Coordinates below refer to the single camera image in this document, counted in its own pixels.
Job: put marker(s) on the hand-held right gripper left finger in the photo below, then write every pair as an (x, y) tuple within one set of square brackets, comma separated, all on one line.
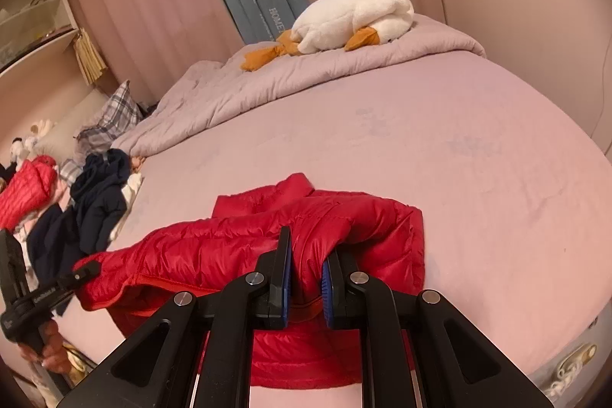
[(285, 288)]

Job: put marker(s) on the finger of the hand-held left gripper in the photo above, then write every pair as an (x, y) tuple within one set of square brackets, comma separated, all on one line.
[(57, 288)]

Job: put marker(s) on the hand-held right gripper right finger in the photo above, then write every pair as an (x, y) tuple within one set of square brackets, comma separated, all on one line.
[(326, 293)]

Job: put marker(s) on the red puffer jacket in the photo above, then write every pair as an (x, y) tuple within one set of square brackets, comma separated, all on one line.
[(215, 245), (24, 193)]

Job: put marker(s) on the person's left hand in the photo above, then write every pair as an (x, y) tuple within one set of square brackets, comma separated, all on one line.
[(55, 350)]

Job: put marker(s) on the navy hooded garment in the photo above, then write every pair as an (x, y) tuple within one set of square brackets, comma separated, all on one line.
[(100, 197)]

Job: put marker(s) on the folded red puffer jacket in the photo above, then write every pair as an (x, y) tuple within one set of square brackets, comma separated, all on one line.
[(24, 193)]

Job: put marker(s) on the white garment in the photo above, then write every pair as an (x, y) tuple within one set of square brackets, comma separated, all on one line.
[(133, 188)]

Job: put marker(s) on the small white plush toys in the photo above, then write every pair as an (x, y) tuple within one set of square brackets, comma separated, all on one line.
[(33, 138)]

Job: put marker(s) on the bed with pink sheet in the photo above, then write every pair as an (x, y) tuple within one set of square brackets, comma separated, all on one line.
[(430, 150)]

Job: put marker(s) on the plaid pillow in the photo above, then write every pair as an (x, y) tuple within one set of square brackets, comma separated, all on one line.
[(119, 111)]

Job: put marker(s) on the grey duvet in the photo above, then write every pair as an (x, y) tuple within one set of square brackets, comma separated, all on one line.
[(287, 87)]

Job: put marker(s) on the yellow tassel fringe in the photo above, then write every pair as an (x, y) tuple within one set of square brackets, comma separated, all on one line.
[(90, 56)]

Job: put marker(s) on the white display shelf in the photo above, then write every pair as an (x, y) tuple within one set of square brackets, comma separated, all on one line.
[(28, 47)]

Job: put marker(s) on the white goose plush toy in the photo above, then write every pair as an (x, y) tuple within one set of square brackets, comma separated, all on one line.
[(349, 11)]

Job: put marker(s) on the gold bed frame ornament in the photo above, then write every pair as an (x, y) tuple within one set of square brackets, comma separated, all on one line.
[(573, 365)]

